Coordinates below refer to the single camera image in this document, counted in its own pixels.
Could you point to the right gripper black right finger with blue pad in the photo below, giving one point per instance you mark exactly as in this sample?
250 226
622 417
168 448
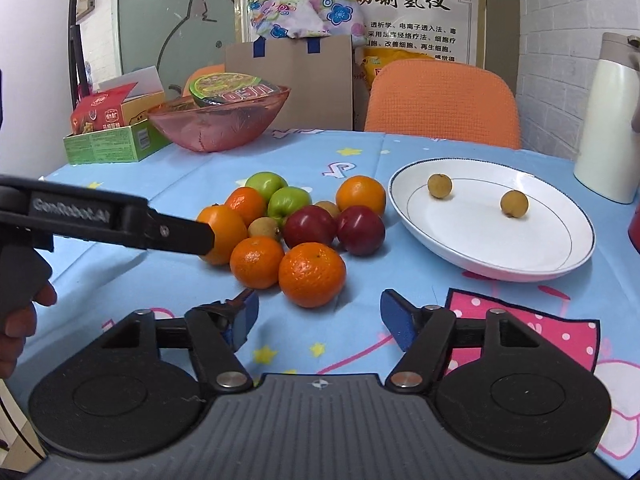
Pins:
423 334

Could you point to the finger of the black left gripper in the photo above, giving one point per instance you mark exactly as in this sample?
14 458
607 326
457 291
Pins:
173 234

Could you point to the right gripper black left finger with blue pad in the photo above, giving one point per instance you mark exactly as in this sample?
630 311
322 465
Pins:
216 331

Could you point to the smooth orange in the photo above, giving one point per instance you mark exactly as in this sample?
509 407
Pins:
229 229
361 191

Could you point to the small mandarin orange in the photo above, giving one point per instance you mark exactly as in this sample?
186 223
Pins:
255 262
247 203

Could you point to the brown longan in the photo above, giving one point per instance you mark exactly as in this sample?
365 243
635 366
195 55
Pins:
264 227
329 207

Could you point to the large front mandarin orange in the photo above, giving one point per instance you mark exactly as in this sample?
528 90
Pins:
311 275

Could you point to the green apple back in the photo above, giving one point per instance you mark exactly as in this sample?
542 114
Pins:
266 183

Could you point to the green apple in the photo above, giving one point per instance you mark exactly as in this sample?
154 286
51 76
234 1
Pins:
266 183
285 201

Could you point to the red plum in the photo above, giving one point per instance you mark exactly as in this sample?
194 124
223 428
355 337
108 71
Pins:
360 231
310 224

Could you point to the green apple front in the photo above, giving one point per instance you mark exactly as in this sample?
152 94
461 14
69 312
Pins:
285 201

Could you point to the small back mandarin orange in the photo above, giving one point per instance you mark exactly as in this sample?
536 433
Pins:
247 203

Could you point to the person's left hand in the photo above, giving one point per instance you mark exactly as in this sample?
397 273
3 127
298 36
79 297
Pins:
20 325

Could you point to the green cardboard box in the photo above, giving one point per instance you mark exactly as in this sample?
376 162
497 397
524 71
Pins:
111 146

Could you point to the pink glass bowl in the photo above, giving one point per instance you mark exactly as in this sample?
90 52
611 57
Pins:
219 127

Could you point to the white oval plate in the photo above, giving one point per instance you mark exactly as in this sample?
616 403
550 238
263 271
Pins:
469 230

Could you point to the red snack box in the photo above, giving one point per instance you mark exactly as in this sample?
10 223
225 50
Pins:
102 110

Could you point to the longan on plate left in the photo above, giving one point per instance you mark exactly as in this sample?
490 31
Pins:
439 186

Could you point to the longan on plate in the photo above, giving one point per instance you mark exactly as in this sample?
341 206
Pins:
514 204
439 186

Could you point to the instant noodle cup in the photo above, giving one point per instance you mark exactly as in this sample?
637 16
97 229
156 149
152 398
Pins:
228 88

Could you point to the longan on plate right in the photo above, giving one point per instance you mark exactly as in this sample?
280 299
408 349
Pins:
514 204

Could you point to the brown cardboard box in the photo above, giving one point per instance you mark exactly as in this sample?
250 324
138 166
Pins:
318 72

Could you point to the orange chair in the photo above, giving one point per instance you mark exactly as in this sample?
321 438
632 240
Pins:
443 100

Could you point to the red thermos jug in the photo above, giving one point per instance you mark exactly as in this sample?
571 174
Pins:
634 229

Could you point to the white thermos jug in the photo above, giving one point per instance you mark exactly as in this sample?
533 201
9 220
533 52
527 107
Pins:
607 160

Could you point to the floral cloth bundle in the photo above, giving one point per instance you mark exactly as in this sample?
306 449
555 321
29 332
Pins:
300 19

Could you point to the yellow snack bag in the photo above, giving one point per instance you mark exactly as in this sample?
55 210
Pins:
374 59

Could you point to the framed chinese text poster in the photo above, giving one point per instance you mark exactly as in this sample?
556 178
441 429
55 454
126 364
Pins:
449 30

